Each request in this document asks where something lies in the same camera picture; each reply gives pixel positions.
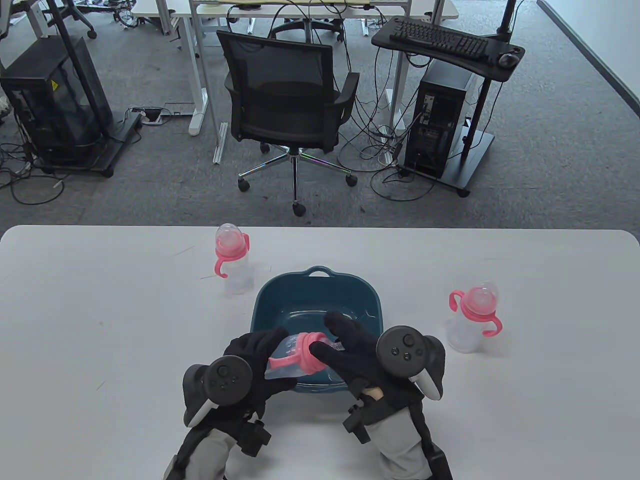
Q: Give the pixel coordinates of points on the person's left hand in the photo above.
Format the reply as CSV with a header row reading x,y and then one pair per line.
x,y
260,347

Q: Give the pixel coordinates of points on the person's right hand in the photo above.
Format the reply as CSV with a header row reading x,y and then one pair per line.
x,y
355,350

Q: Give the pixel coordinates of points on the clear baby bottle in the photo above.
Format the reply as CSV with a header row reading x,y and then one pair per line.
x,y
285,357

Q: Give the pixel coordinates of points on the black hand controller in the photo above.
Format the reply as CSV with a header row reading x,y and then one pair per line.
x,y
225,380
400,350

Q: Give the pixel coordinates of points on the teal plastic basin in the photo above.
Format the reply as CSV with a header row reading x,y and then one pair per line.
x,y
280,305

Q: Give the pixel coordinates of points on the white power strip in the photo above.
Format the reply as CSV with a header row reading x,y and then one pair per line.
x,y
150,116
385,132

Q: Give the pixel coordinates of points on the black computer tower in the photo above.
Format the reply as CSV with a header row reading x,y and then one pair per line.
x,y
440,115

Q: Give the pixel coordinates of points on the black rolling pole cart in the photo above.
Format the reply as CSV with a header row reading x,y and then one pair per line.
x,y
122,132

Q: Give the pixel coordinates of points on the black mesh office chair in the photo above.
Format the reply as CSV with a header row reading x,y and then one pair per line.
x,y
280,65

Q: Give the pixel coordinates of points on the black rolling keyboard stand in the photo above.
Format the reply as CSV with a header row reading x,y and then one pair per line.
x,y
385,37

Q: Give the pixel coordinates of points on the black keyboard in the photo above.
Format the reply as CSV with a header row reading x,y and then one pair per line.
x,y
440,40

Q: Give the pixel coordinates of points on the black swivel chair base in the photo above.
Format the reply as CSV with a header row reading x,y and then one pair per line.
x,y
305,27
91,34

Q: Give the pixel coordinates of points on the black glass computer case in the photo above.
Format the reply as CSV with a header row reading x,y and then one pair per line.
x,y
50,100

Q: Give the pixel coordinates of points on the black computer mouse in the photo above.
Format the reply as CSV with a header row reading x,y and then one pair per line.
x,y
508,60

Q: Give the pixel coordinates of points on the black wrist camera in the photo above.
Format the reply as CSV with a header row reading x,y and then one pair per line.
x,y
357,425
252,437

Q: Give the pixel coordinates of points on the silver metal rail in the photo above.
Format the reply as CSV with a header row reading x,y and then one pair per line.
x,y
220,142

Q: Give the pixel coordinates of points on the white metal frame desk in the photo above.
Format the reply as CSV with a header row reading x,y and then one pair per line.
x,y
199,95

